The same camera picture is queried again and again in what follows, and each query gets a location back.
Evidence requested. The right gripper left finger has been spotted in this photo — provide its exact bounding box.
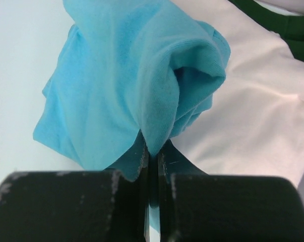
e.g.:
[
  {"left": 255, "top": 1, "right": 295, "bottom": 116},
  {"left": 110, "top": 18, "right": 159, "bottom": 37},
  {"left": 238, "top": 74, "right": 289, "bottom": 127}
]
[{"left": 0, "top": 133, "right": 149, "bottom": 241}]

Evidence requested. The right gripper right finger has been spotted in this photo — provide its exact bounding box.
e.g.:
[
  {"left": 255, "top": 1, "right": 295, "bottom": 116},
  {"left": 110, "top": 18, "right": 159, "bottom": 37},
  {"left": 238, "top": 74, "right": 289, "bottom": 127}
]
[{"left": 157, "top": 141, "right": 304, "bottom": 241}]

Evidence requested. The light blue t-shirt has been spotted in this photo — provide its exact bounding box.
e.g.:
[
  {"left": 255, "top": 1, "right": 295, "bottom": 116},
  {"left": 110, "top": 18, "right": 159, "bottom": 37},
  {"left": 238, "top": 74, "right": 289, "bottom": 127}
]
[{"left": 32, "top": 0, "right": 232, "bottom": 231}]

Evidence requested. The white folded t-shirt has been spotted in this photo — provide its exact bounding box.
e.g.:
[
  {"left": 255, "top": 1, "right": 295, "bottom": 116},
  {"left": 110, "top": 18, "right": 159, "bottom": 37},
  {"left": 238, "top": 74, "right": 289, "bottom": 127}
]
[{"left": 172, "top": 1, "right": 304, "bottom": 186}]

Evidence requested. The dark green folded t-shirt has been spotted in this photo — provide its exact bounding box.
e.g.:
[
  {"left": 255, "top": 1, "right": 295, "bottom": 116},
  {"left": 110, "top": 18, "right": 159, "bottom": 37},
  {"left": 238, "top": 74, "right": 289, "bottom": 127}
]
[{"left": 231, "top": 1, "right": 304, "bottom": 62}]

